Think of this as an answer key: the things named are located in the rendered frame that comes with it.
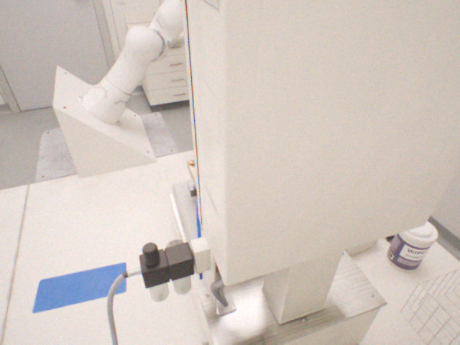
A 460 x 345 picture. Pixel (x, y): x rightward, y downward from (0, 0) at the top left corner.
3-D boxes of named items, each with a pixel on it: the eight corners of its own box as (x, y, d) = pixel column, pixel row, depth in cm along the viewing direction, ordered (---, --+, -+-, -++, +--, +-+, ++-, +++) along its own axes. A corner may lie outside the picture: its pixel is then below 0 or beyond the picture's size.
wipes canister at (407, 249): (425, 268, 90) (448, 232, 81) (401, 277, 88) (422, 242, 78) (401, 245, 97) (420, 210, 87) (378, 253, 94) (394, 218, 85)
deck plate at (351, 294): (387, 305, 63) (388, 302, 63) (220, 368, 54) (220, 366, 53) (280, 171, 97) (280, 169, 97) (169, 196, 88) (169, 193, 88)
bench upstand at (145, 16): (245, 14, 351) (245, 3, 345) (126, 24, 314) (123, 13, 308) (243, 13, 354) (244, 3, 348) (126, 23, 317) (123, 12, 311)
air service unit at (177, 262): (214, 291, 60) (212, 240, 51) (136, 316, 56) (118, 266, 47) (206, 269, 64) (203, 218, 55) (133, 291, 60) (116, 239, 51)
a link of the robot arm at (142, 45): (91, 73, 110) (133, 14, 104) (113, 75, 128) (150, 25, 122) (116, 95, 111) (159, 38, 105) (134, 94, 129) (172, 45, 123)
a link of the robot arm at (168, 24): (169, -12, 108) (180, 2, 126) (122, 42, 114) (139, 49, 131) (192, 13, 110) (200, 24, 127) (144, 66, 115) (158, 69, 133)
